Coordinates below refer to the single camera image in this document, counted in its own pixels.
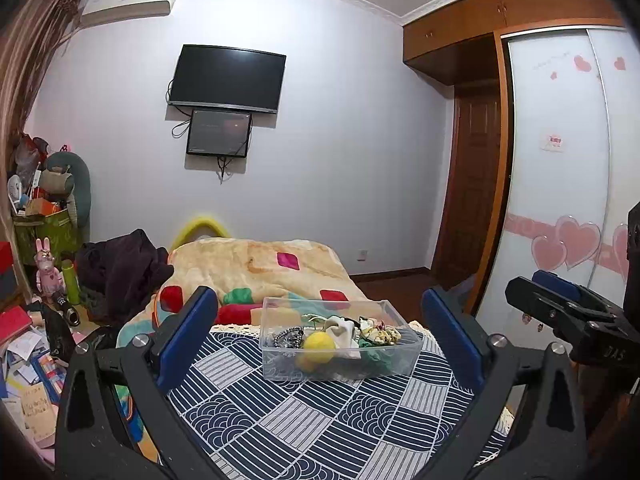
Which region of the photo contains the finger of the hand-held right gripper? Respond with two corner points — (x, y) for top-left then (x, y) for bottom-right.
(531, 269), (625, 317)
(504, 275), (617, 342)

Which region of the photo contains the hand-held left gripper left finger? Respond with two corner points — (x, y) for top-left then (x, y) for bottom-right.
(54, 285), (228, 480)

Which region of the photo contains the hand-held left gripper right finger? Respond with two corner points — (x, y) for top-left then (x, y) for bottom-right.
(420, 286), (589, 480)

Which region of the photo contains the yellow and green sponge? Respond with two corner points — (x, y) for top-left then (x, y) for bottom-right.
(357, 342), (402, 376)

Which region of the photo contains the white drawstring pouch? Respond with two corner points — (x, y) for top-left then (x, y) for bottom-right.
(320, 316), (362, 359)

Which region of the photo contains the clear plastic storage box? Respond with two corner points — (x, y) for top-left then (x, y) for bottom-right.
(260, 296), (425, 381)

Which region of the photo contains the yellow felt ball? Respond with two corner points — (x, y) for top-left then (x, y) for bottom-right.
(302, 331), (337, 365)

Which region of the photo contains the grey cloth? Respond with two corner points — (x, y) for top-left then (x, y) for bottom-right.
(450, 274), (479, 306)

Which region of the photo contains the beige printed blanket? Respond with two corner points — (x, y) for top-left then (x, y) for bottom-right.
(116, 238), (372, 349)

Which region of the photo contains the pile of black clothing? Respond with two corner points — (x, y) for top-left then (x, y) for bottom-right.
(75, 229), (175, 324)

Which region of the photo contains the white wardrobe door with hearts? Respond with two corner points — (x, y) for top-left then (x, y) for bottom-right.
(586, 22), (640, 281)
(474, 29), (614, 342)

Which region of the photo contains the colourful bed sheet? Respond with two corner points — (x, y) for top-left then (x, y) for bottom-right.
(112, 384), (165, 463)

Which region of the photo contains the black flashlight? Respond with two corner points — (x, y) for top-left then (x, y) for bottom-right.
(52, 292), (81, 327)

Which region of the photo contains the brown wooden door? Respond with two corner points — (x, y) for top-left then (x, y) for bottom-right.
(431, 85), (504, 292)

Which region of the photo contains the green bottle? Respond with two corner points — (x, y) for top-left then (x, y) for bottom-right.
(60, 260), (82, 306)

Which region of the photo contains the navy and white patterned tablecloth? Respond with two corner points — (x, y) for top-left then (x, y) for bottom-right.
(165, 320), (514, 480)

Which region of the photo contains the pink bunny toy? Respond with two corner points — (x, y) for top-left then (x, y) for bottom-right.
(34, 237), (66, 301)

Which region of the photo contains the pile of papers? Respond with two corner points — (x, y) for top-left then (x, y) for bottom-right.
(0, 330), (66, 456)

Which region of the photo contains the green storage box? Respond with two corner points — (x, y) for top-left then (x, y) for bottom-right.
(14, 207), (71, 266)

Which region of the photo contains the red book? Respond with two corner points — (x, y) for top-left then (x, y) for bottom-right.
(0, 306), (34, 346)

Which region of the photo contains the dark box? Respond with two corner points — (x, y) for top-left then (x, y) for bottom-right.
(0, 270), (24, 306)

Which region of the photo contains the grey-green plush toy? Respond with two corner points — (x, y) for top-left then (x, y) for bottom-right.
(40, 151), (92, 231)

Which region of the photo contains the small white fan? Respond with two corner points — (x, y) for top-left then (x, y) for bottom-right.
(7, 175), (26, 211)

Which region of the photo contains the wooden overhead cabinet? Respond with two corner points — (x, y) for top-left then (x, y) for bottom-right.
(401, 0), (640, 86)

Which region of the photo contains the brown striped curtain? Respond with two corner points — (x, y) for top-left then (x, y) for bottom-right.
(0, 0), (89, 241)

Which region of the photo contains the white air conditioner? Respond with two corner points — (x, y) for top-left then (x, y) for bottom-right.
(77, 0), (181, 29)

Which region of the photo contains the black strap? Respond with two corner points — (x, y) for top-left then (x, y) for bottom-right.
(30, 302), (76, 361)

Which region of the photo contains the small black wall monitor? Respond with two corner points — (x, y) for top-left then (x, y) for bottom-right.
(186, 108), (253, 157)

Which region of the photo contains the wall-mounted black television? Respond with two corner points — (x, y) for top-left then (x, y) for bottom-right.
(166, 44), (287, 113)

